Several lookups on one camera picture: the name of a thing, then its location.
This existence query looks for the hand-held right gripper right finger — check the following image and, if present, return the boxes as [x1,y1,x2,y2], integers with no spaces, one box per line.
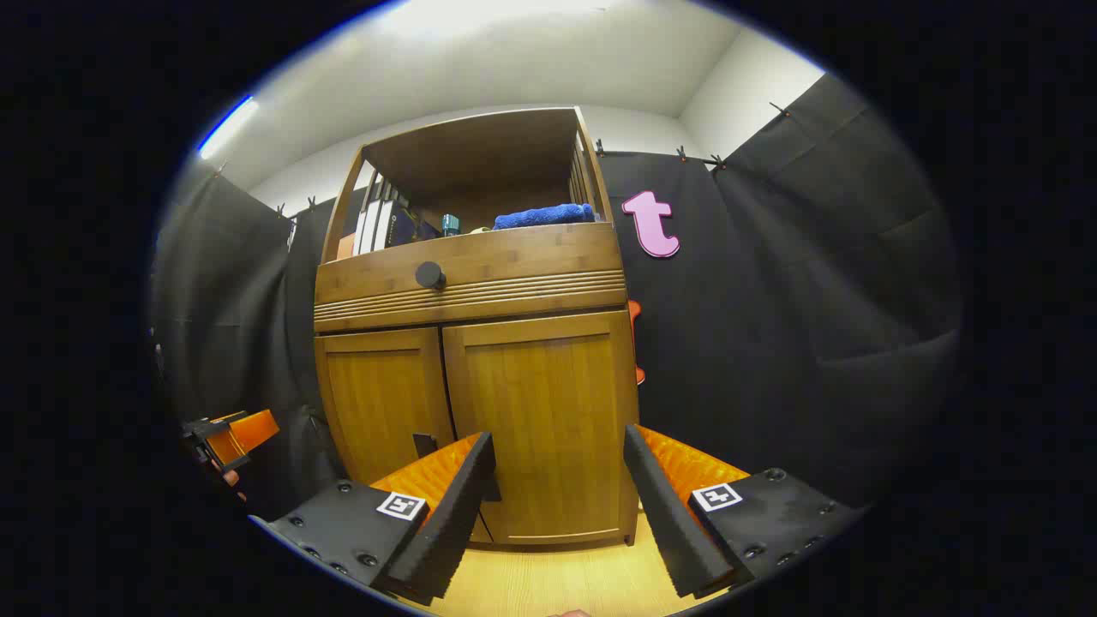
[623,424,863,599]

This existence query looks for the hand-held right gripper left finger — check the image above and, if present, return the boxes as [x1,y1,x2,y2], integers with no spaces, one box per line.
[249,431,498,606]

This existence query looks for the wooden shoe cabinet door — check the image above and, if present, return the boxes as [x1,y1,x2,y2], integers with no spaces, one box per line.
[441,310,642,547]
[315,327,494,542]

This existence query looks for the wooden double-door shoe cabinet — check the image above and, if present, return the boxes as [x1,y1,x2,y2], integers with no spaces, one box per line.
[313,106,642,549]

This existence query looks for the black backdrop cloth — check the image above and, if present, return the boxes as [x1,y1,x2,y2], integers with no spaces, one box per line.
[150,73,961,524]

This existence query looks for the dark blue book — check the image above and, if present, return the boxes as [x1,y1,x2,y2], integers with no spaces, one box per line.
[390,206,440,247]

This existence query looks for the wooden drawer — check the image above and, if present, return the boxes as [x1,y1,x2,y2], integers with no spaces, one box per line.
[314,222,627,334]

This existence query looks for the blue folded towel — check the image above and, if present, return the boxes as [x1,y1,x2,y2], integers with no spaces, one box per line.
[493,203,596,231]

